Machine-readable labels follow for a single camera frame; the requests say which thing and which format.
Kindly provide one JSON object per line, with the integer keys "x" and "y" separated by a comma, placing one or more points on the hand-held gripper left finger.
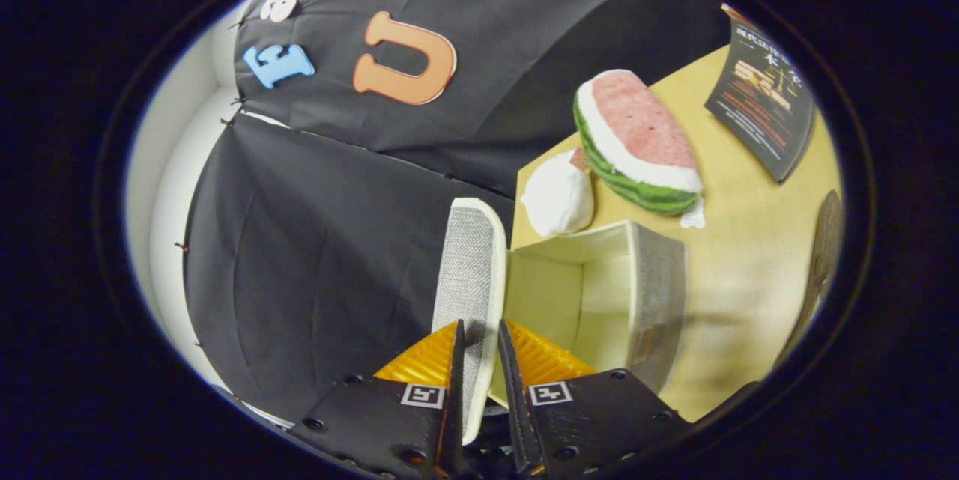
{"x": 382, "y": 420}

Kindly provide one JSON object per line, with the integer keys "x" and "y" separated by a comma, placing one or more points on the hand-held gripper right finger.
{"x": 592, "y": 420}

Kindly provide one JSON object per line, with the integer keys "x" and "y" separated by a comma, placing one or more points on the grey fabric storage box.
{"x": 599, "y": 293}

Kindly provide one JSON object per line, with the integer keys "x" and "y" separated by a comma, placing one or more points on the brown fuzzy shoe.
{"x": 824, "y": 255}

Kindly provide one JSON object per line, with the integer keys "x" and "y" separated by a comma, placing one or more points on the black backdrop cloth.
{"x": 337, "y": 240}

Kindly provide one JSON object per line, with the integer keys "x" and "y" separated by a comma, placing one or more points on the white plush toy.
{"x": 558, "y": 199}

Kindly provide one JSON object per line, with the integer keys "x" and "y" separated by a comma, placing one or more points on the watermelon slice plush toy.
{"x": 637, "y": 135}

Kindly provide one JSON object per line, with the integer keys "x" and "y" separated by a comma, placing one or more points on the black cover book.
{"x": 760, "y": 102}

